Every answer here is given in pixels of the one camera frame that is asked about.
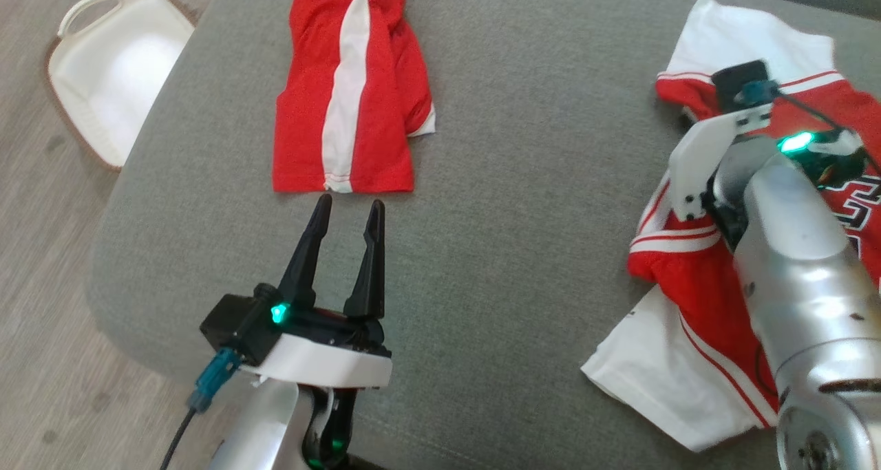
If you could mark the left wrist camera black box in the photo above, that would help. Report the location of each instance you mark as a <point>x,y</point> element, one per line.
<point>230,325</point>

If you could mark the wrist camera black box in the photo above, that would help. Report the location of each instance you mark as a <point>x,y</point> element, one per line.
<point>736,78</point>
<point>230,325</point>

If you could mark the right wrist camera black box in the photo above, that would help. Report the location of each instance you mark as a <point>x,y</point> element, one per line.
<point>736,78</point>

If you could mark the red jersey white sleeves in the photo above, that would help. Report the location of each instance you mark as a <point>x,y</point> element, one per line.
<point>688,360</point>

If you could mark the white laundry basket brown rim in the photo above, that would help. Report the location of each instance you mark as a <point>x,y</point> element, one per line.
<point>124,78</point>

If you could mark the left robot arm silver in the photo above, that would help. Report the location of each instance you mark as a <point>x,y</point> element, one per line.
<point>255,429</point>

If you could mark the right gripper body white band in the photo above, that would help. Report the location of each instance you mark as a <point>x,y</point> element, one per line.
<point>695,160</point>

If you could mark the red shorts white stripe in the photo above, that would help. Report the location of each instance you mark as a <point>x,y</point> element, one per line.
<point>303,112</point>

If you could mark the grey sofa seat cushion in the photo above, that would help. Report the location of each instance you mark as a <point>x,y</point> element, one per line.
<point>516,250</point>

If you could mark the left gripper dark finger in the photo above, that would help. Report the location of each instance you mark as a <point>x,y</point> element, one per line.
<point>306,270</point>
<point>370,277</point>

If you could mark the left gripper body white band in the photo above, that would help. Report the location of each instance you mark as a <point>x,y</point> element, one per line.
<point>323,363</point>

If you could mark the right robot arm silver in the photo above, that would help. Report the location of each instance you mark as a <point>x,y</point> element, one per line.
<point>805,284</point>

